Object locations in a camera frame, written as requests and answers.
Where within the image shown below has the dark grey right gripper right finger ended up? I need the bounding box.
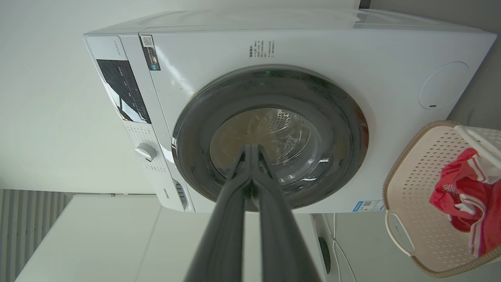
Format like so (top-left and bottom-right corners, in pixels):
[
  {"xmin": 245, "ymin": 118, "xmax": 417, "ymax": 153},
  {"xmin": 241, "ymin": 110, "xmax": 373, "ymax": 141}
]
[{"xmin": 250, "ymin": 144, "xmax": 322, "ymax": 282}]

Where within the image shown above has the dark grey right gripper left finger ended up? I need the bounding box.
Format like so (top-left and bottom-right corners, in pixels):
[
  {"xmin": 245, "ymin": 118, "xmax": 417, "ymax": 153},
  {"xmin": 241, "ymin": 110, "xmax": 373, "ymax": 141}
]
[{"xmin": 183, "ymin": 144, "xmax": 252, "ymax": 282}]

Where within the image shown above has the round dark washing machine door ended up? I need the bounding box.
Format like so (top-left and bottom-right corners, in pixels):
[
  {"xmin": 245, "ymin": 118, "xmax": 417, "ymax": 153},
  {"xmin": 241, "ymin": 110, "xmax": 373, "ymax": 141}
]
[{"xmin": 171, "ymin": 66, "xmax": 369, "ymax": 212}]

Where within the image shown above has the white front-load washing machine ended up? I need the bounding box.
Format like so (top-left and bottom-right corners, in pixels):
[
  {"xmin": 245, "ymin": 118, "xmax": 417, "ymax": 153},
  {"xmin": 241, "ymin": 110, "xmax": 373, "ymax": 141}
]
[{"xmin": 83, "ymin": 9, "xmax": 497, "ymax": 214}]

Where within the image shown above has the white cabinet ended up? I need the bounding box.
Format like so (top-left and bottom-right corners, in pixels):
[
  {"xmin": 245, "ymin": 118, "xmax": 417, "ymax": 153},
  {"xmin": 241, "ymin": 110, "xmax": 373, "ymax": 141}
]
[{"xmin": 15, "ymin": 195, "xmax": 331, "ymax": 282}]

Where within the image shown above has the beige perforated laundry basket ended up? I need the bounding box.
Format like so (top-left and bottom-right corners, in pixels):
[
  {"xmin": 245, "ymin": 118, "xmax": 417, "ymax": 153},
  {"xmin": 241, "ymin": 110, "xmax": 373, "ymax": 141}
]
[{"xmin": 383, "ymin": 120, "xmax": 501, "ymax": 278}]

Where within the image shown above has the red and white garment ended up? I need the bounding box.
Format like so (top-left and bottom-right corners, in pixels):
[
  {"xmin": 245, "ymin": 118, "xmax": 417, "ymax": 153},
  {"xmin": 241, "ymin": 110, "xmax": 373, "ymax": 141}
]
[{"xmin": 429, "ymin": 148, "xmax": 501, "ymax": 258}]

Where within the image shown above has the white ribbed radiator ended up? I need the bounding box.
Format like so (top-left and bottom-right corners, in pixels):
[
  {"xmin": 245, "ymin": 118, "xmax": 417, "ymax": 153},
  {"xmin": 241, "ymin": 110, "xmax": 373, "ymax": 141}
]
[{"xmin": 0, "ymin": 190, "xmax": 73, "ymax": 282}]

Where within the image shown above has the thin white cable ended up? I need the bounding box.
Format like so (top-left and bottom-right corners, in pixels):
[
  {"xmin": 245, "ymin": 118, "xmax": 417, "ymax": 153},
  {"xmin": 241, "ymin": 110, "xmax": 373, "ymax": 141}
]
[{"xmin": 322, "ymin": 213, "xmax": 357, "ymax": 282}]

